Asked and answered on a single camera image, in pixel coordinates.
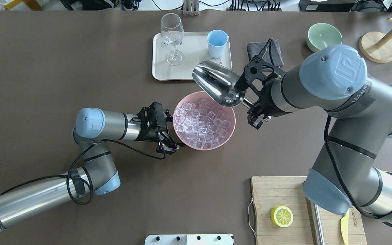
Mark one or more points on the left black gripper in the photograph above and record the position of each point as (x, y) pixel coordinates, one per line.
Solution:
(147, 133)

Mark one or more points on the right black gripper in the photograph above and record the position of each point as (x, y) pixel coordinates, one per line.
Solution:
(266, 97)

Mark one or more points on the pink bowl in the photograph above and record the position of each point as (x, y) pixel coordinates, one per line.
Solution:
(230, 132)

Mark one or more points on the steel ice scoop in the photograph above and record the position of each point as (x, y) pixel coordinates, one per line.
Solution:
(218, 82)

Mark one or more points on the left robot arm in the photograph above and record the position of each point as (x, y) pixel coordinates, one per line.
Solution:
(94, 130)

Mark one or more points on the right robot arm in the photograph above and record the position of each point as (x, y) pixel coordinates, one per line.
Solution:
(359, 110)

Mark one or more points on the pile of clear ice cubes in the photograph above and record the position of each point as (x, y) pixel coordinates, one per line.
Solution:
(202, 124)

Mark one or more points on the light blue cup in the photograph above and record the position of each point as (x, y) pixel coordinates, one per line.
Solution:
(217, 41)

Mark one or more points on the wooden cup tree stand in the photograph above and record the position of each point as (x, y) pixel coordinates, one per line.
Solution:
(377, 46)

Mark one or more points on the grey folded cloth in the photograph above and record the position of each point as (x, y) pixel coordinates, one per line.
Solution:
(273, 55)

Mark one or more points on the cream rabbit tray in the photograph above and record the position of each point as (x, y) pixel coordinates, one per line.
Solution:
(194, 46)

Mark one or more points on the half lemon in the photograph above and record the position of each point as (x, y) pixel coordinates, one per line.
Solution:
(282, 216)

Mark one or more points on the bamboo cutting board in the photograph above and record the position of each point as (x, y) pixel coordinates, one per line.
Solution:
(269, 192)

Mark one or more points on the clear wine glass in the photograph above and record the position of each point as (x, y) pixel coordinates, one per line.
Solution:
(172, 33)

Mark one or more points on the green bowl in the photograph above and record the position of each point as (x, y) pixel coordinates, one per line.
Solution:
(321, 36)

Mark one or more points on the steel muddler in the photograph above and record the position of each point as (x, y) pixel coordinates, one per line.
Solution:
(317, 222)

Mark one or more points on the yellow plastic knife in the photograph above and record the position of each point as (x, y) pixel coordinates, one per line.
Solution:
(344, 223)

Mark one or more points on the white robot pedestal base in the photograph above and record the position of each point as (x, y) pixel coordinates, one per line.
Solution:
(189, 239)

